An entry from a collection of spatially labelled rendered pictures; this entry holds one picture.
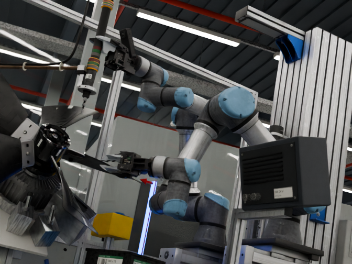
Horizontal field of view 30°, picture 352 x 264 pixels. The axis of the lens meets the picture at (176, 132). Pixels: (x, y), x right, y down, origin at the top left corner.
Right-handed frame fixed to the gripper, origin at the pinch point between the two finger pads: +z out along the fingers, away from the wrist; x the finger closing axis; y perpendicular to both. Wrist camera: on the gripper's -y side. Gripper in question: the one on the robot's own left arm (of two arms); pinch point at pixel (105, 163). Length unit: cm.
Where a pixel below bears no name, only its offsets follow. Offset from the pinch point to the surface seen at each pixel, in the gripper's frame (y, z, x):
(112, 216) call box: -32.7, 9.6, 15.9
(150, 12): -569, 264, -298
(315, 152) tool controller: 25, -76, -5
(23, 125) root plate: 15.4, 25.3, -8.3
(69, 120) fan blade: -2.2, 18.3, -15.0
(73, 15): -57, 60, -79
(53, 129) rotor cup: 11.7, 15.6, -8.5
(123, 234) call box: -37.2, 5.7, 22.5
